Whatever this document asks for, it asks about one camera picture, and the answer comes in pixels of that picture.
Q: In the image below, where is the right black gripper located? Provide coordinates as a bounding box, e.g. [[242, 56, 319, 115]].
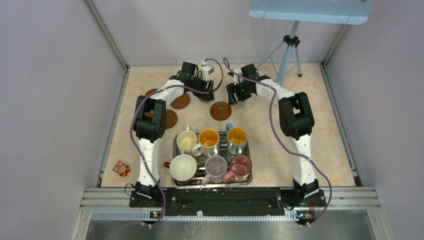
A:
[[226, 79, 252, 107]]

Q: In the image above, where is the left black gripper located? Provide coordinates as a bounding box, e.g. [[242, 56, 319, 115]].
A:
[[189, 74, 214, 101]]

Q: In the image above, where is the light brown coaster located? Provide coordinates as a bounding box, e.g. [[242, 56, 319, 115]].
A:
[[198, 97, 213, 103]]

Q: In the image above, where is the white red-bottom cup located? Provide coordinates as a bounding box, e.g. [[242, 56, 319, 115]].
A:
[[163, 154, 197, 182]]

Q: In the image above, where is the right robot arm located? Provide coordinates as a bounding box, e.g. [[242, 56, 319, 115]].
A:
[[226, 64, 319, 206]]

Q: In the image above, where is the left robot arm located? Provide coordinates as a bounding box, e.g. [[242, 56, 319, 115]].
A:
[[129, 62, 214, 208]]

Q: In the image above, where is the blue butterfly mug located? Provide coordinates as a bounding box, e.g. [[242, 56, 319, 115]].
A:
[[225, 123, 248, 155]]

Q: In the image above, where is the cream mug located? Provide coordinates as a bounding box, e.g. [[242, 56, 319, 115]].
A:
[[176, 126, 198, 156]]

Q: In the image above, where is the silver mug orange inside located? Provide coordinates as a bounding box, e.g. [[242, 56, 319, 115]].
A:
[[191, 128, 220, 157]]

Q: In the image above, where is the music stand tripod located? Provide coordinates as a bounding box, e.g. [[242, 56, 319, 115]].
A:
[[256, 20, 303, 87]]

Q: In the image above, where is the steel serving tray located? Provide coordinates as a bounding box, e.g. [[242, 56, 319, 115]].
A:
[[171, 131, 253, 189]]

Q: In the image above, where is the pink mug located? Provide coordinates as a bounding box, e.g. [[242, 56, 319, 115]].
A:
[[223, 154, 253, 183]]

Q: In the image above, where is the lilac mug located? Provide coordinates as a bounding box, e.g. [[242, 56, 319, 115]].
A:
[[201, 155, 228, 187]]

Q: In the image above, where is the owl sticker toy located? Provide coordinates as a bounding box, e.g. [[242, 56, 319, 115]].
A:
[[112, 161, 131, 177]]

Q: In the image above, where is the blue music stand desk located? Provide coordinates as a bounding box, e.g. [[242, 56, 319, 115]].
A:
[[249, 0, 374, 25]]

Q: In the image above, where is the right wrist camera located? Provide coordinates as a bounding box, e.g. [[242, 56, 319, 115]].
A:
[[232, 68, 244, 85]]

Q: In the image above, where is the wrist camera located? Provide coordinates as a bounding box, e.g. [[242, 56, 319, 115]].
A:
[[232, 68, 244, 85], [198, 64, 215, 82]]

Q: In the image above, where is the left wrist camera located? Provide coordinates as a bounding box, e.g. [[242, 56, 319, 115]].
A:
[[198, 64, 215, 82]]

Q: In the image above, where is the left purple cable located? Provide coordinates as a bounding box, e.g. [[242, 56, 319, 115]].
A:
[[129, 58, 225, 229]]

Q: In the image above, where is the purple cable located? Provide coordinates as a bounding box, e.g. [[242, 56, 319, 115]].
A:
[[222, 57, 333, 228], [129, 58, 225, 229]]

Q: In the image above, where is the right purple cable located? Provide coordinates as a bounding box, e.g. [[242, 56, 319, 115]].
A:
[[222, 57, 333, 228]]

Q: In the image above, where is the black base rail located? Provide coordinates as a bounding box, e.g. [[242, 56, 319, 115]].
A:
[[129, 187, 327, 217]]

